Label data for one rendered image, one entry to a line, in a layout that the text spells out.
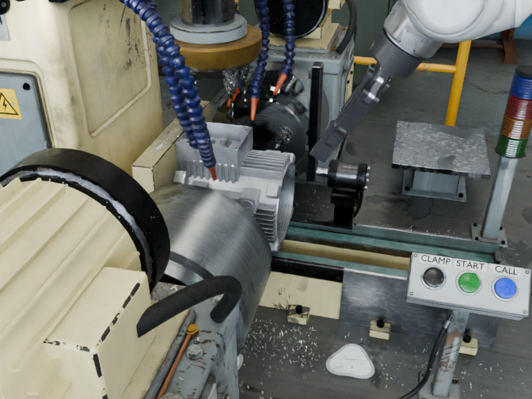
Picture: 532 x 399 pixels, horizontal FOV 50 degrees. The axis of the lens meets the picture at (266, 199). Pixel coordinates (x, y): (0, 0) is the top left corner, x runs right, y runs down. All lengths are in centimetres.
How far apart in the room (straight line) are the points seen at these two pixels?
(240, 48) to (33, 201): 52
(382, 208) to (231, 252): 78
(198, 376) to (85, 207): 21
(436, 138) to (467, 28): 102
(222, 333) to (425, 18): 40
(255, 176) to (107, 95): 31
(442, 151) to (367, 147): 32
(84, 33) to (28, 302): 65
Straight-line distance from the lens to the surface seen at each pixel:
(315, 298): 115
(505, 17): 69
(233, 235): 82
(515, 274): 91
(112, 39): 111
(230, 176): 106
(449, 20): 64
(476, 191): 166
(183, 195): 86
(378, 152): 179
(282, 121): 127
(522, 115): 131
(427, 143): 161
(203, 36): 95
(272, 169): 105
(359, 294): 112
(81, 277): 48
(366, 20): 414
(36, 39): 95
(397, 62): 87
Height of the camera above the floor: 161
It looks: 32 degrees down
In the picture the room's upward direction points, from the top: straight up
